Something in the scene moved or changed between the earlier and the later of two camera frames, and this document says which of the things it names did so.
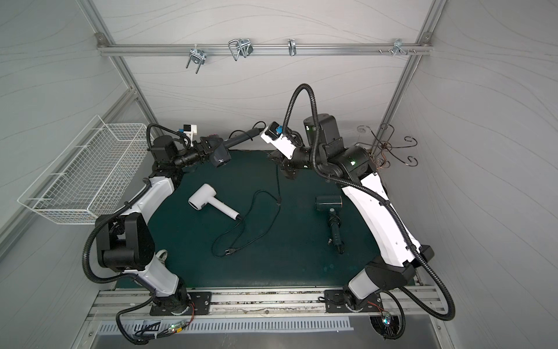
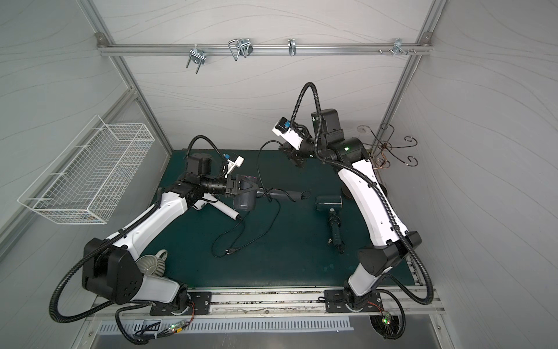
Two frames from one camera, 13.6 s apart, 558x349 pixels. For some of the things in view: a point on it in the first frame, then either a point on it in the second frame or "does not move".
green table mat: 247,222 does not move
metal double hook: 242,46 does not move
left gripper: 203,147 -> 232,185
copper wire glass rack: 386,145 does not move
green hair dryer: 330,203 does not move
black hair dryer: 217,148 -> 248,190
